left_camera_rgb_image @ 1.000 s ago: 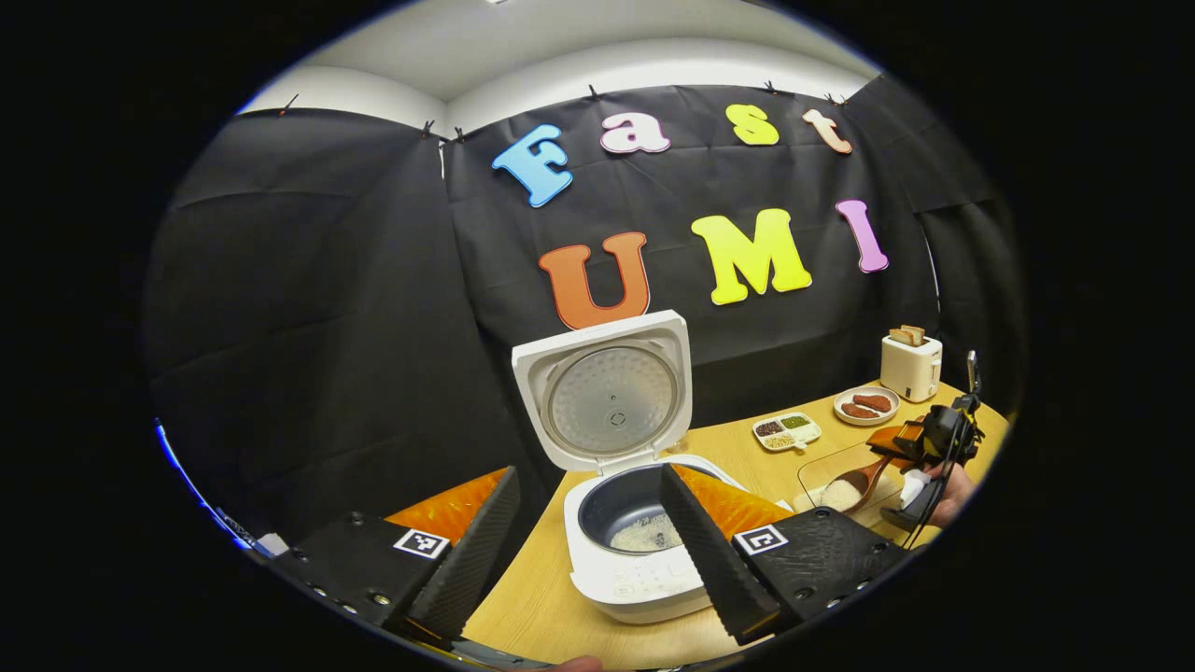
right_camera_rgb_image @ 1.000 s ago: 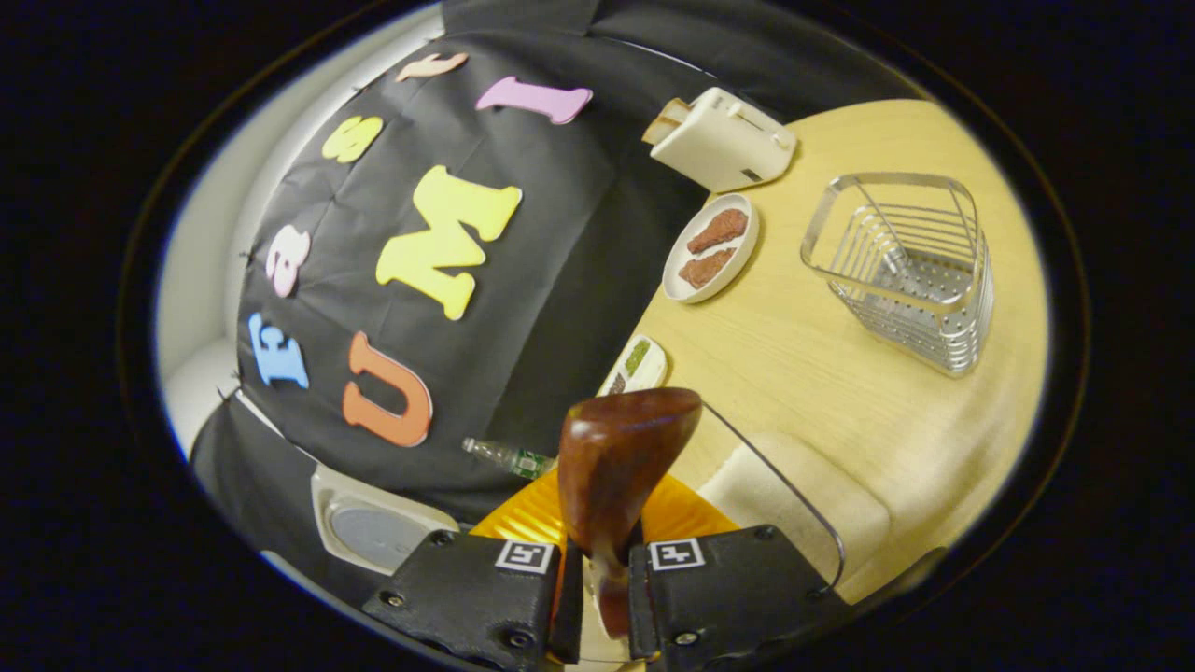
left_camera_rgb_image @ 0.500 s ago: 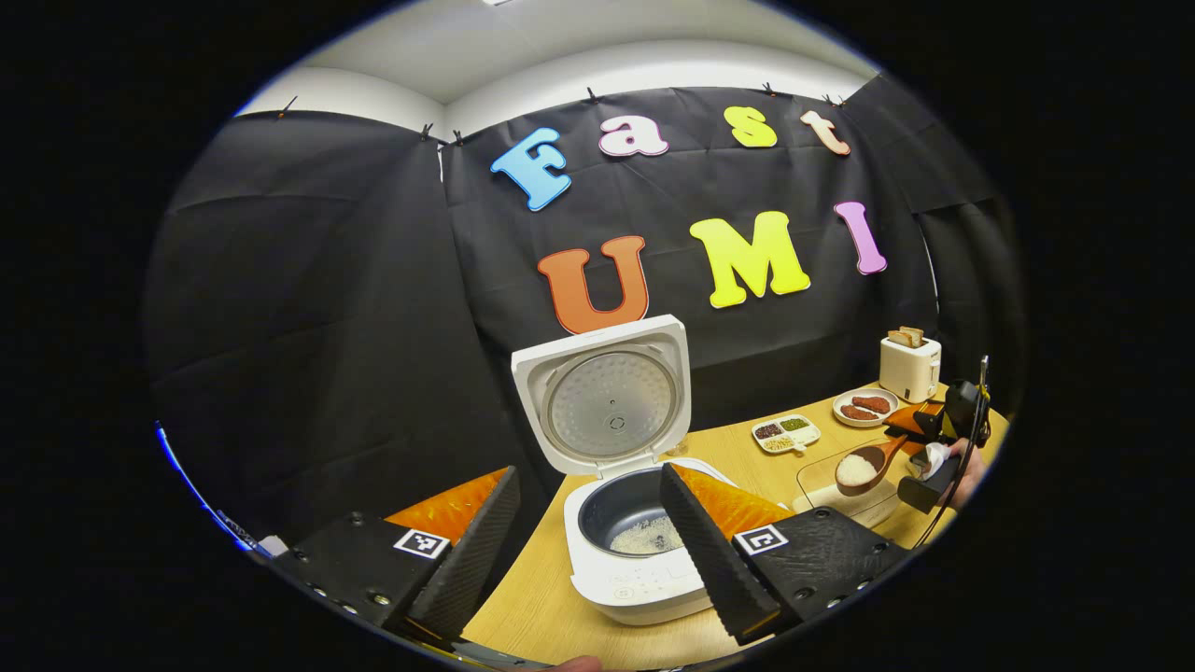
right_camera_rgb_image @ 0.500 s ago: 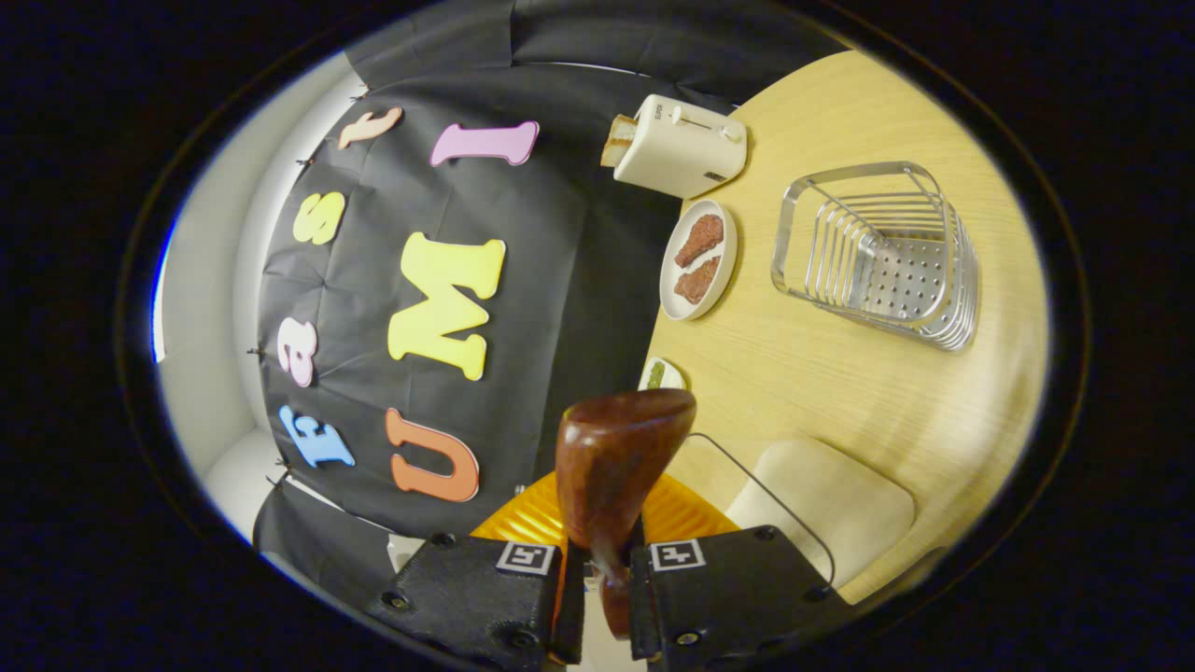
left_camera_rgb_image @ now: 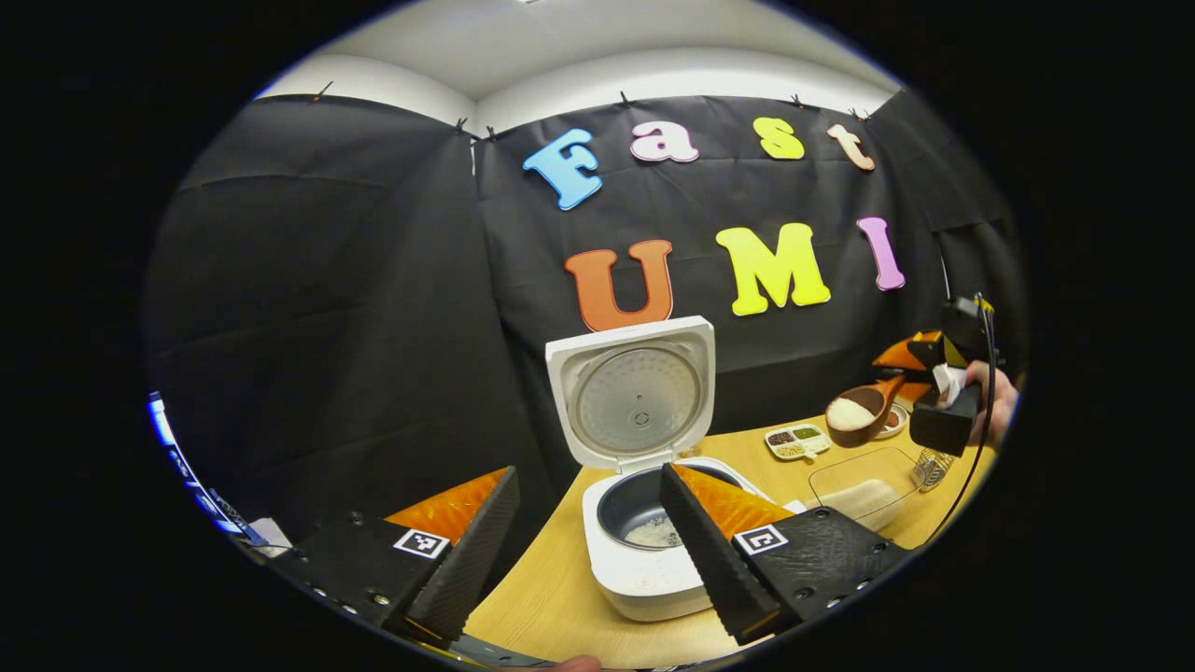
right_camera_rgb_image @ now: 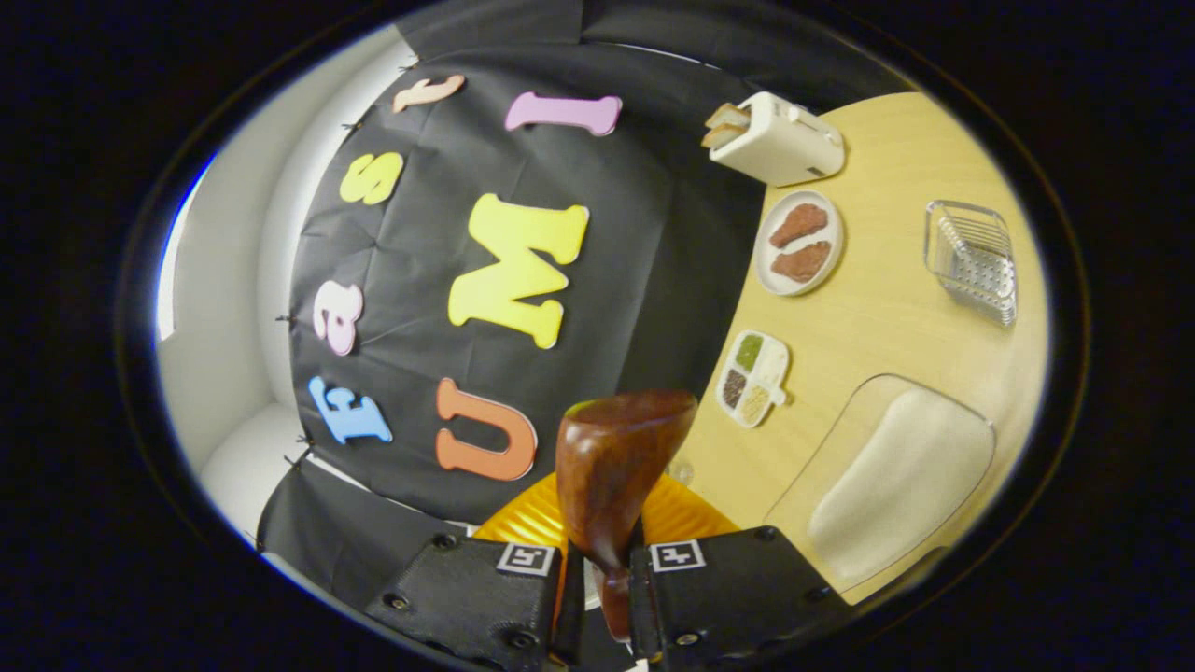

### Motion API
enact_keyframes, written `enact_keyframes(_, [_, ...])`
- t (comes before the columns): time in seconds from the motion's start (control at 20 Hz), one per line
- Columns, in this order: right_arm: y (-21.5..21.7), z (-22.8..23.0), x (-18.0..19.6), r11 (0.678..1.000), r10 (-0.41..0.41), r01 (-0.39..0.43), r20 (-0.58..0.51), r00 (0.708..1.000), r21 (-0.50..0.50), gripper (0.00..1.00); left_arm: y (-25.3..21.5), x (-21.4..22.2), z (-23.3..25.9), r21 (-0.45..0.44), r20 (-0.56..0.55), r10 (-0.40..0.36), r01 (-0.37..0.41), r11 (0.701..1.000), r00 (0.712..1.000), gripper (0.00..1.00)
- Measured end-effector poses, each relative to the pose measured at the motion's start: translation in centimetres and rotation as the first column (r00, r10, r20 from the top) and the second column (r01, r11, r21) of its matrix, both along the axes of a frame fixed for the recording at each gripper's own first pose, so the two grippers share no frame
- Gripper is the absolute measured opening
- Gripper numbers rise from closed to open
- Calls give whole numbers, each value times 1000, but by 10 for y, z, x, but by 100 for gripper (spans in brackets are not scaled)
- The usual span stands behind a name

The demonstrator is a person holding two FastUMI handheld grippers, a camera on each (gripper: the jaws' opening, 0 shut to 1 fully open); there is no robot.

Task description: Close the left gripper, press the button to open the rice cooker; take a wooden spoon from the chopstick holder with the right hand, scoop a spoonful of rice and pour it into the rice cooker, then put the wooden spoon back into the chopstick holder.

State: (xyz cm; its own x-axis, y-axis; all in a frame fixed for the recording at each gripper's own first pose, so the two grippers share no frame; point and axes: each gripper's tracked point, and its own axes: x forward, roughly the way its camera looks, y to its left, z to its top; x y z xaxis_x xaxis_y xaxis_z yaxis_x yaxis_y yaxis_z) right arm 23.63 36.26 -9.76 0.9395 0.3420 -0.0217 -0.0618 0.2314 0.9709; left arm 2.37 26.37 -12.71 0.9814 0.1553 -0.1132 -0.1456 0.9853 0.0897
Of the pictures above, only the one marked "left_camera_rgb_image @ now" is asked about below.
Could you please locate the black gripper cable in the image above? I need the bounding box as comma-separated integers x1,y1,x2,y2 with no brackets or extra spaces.
920,294,996,552

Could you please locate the white divided grain dish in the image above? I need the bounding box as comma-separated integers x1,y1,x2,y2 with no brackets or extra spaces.
765,423,833,462

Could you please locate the white rice spoonful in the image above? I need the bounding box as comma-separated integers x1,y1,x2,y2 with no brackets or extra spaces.
827,397,877,432

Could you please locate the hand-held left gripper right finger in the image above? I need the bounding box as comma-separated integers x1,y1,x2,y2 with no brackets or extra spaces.
659,462,911,647

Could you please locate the brown wooden spoon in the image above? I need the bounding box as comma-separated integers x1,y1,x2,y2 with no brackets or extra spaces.
825,373,908,448

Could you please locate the white rice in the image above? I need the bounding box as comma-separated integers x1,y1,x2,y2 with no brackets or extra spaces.
624,516,684,550

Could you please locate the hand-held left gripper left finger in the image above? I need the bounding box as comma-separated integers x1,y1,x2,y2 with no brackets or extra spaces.
271,465,522,647

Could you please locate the white rice cooker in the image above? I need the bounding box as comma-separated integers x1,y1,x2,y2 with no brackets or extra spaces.
545,315,794,623

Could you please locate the white and blue board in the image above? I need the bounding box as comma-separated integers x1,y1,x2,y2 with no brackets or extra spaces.
147,392,292,558

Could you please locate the clear plastic container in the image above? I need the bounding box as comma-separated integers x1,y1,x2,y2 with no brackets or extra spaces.
808,446,921,533

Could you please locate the black backdrop cloth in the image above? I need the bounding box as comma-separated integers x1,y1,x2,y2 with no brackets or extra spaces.
145,89,1028,561

